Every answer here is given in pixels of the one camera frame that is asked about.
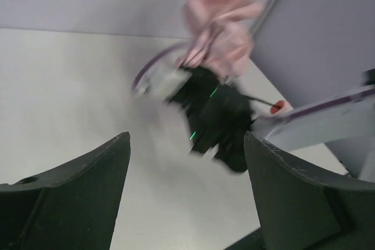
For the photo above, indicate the pink folding umbrella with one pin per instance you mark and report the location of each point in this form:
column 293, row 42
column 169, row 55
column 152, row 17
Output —
column 220, row 40

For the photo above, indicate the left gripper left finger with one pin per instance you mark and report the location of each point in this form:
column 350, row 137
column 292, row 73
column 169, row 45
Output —
column 72, row 206

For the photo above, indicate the right aluminium corner post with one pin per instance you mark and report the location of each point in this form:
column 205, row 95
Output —
column 257, row 25

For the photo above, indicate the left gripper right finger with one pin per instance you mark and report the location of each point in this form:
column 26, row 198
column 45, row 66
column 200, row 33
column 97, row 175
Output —
column 303, row 206

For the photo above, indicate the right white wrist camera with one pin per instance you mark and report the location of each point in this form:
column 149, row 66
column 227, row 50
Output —
column 161, row 82

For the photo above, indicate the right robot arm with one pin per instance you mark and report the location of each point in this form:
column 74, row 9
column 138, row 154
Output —
column 219, row 115

